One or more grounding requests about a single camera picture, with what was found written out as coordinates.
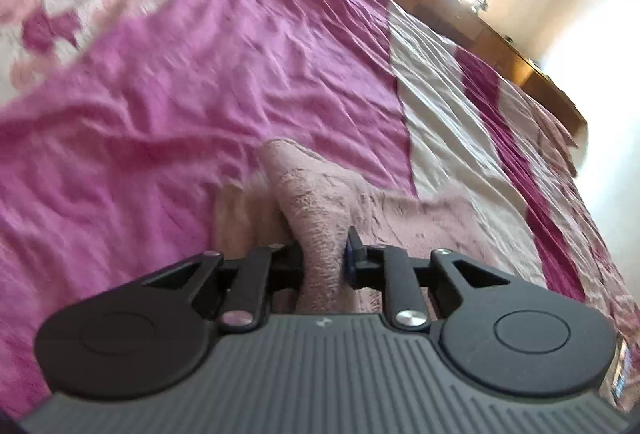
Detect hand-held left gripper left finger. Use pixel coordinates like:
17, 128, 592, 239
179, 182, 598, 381
142, 241, 306, 335

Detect pink cable knit cardigan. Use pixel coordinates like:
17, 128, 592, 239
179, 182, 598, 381
212, 139, 548, 315

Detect magenta and cream floral bedspread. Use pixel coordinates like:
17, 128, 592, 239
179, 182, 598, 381
0, 0, 640, 420

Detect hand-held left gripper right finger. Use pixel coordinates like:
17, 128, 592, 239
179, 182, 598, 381
345, 226, 512, 332

